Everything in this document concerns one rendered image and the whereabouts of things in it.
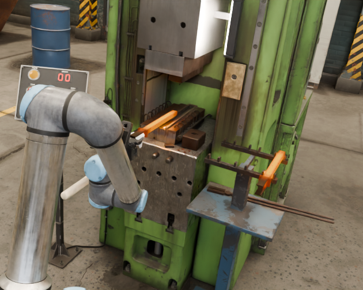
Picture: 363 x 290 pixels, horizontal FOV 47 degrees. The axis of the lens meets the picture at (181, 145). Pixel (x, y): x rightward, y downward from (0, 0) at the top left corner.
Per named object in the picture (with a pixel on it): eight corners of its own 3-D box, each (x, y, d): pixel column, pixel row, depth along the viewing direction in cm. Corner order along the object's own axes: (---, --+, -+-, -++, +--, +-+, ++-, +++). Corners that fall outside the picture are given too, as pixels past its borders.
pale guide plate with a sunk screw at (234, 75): (239, 100, 199) (245, 65, 192) (221, 96, 202) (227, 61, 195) (240, 99, 201) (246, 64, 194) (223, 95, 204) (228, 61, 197)
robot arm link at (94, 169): (81, 179, 158) (81, 156, 154) (100, 166, 169) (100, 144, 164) (102, 186, 155) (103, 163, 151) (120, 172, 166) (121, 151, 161)
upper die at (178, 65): (182, 77, 194) (184, 57, 190) (144, 68, 200) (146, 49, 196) (211, 61, 229) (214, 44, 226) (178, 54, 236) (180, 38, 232)
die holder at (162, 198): (186, 233, 217) (196, 157, 199) (123, 210, 229) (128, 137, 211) (219, 187, 265) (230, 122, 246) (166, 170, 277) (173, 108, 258)
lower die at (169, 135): (174, 145, 208) (176, 130, 205) (139, 135, 215) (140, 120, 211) (203, 121, 244) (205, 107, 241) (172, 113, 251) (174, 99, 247)
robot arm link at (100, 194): (110, 213, 161) (112, 186, 156) (83, 206, 164) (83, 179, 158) (120, 201, 170) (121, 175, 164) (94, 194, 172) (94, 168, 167)
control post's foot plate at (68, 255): (63, 270, 248) (63, 258, 244) (33, 257, 255) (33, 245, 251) (84, 250, 266) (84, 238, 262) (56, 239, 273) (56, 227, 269)
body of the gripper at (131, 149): (123, 151, 182) (108, 161, 172) (124, 133, 179) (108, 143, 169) (138, 156, 180) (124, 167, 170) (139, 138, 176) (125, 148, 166)
